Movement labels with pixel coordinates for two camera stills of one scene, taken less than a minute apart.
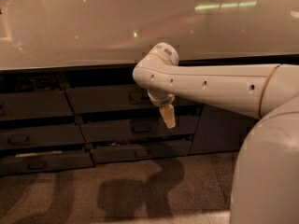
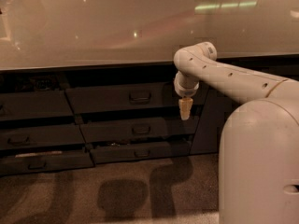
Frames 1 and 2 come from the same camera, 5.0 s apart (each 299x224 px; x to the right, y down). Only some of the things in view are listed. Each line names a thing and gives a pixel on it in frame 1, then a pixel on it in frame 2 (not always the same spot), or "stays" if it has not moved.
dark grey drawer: (24, 163) stays
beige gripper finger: (168, 115) -> (185, 106)
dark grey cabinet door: (220, 130) stays
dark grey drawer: (119, 99) stays
